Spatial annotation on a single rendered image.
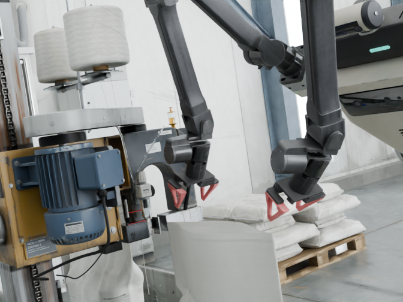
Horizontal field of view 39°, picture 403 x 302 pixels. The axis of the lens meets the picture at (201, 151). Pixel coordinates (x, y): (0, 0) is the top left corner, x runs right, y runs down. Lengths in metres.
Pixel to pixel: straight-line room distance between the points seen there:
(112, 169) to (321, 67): 0.59
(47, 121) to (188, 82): 0.38
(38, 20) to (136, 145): 3.38
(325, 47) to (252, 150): 6.40
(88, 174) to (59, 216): 0.13
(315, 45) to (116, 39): 0.62
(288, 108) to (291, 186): 6.20
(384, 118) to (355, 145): 7.44
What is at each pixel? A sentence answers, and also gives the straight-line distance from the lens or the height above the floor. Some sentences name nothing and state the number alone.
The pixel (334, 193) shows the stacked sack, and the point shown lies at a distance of 5.13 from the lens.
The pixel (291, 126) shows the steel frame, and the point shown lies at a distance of 7.49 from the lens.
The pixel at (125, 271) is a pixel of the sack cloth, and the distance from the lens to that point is 2.02.
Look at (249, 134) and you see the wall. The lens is 7.47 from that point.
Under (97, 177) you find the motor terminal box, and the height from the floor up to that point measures 1.24.
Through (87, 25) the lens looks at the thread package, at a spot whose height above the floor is 1.63.
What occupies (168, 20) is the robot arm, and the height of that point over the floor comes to 1.61.
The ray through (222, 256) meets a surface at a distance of 1.49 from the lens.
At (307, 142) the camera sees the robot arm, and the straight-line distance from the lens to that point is 1.24.
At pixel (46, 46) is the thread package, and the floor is 1.63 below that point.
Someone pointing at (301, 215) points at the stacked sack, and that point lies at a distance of 4.90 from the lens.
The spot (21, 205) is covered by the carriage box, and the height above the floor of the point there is 1.19.
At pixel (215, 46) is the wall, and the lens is 7.29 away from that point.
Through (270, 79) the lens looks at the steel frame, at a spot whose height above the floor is 1.75.
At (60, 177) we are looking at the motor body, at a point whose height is 1.26.
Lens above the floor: 1.34
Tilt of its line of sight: 3 degrees down
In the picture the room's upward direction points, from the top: 8 degrees counter-clockwise
